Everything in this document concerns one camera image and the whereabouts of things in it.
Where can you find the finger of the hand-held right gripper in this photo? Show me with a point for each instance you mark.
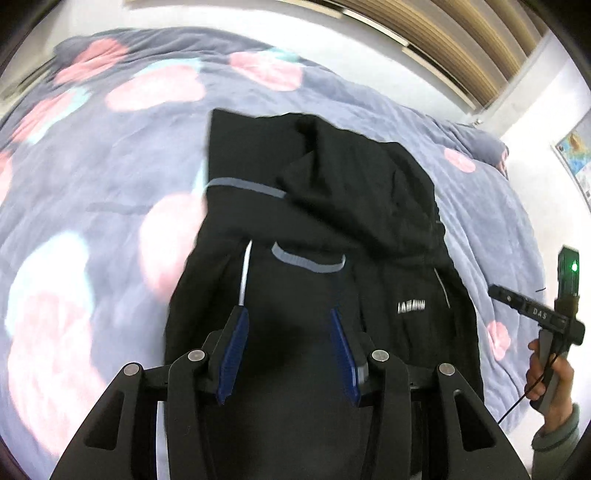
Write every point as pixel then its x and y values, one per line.
pixel 507 297

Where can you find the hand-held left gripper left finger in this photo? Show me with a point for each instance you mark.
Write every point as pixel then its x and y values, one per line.
pixel 233 355

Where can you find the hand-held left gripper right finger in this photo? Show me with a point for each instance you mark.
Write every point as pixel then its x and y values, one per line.
pixel 344 357

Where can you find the black hooded jacket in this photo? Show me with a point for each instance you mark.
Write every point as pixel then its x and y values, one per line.
pixel 323 221

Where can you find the person's right forearm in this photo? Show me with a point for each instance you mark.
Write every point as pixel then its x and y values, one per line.
pixel 556 436

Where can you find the person's right hand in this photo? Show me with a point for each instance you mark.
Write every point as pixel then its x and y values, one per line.
pixel 561 392

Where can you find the wooden window blind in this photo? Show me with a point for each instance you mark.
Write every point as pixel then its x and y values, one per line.
pixel 438 41

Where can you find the colourful wall map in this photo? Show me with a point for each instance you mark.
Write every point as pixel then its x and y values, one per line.
pixel 575 154

